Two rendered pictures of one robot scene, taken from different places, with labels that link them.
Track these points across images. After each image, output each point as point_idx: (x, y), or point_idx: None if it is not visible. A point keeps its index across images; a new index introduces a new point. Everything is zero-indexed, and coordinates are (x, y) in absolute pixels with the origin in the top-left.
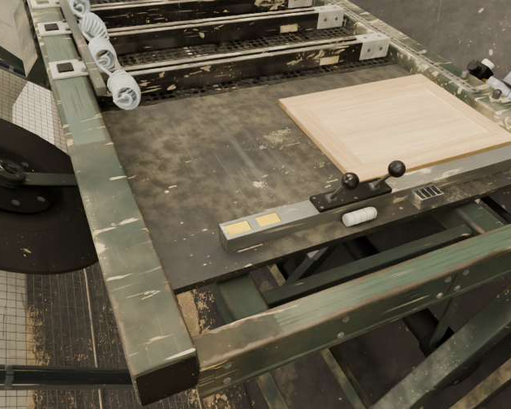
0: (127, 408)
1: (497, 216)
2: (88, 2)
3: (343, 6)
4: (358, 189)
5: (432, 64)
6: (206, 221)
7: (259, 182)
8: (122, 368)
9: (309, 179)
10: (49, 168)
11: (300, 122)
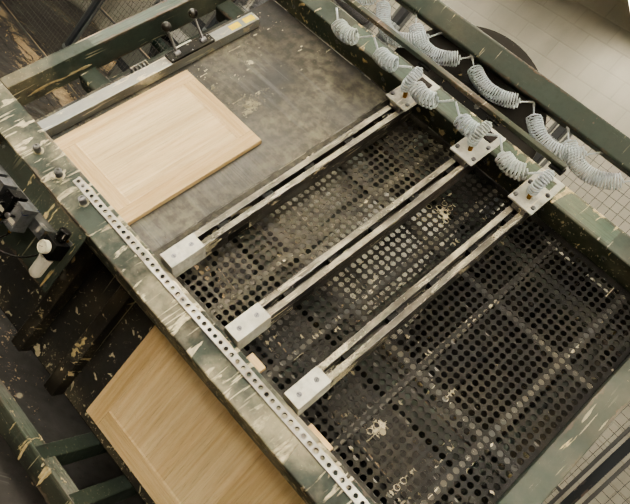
0: (390, 427)
1: (0, 372)
2: (456, 119)
3: (229, 366)
4: (186, 49)
5: (113, 219)
6: (269, 33)
7: (250, 64)
8: (420, 463)
9: (218, 72)
10: None
11: (236, 116)
